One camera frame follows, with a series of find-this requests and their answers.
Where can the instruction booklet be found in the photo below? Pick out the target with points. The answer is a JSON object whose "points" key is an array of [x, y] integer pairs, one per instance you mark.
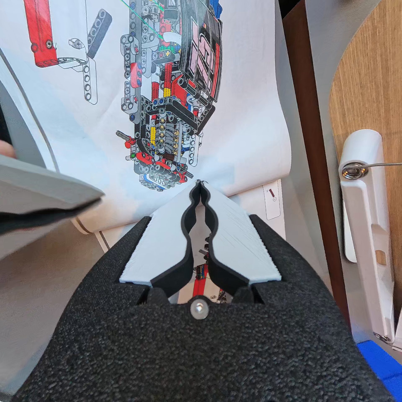
{"points": [[245, 125]]}

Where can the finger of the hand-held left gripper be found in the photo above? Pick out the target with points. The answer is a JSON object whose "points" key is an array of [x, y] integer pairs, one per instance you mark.
{"points": [[37, 188]]}

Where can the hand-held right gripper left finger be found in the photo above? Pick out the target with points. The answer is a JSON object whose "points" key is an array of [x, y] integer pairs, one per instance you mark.
{"points": [[157, 251]]}

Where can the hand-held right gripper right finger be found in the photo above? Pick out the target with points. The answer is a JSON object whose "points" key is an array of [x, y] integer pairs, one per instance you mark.
{"points": [[245, 251]]}

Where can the blue plastic bin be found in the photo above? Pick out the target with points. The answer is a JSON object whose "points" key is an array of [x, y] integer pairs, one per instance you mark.
{"points": [[386, 370]]}

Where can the wooden document stand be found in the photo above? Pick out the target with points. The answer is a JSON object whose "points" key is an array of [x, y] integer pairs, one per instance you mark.
{"points": [[370, 78]]}

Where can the person's left hand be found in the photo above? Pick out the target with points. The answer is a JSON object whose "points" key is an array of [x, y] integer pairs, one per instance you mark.
{"points": [[6, 150]]}

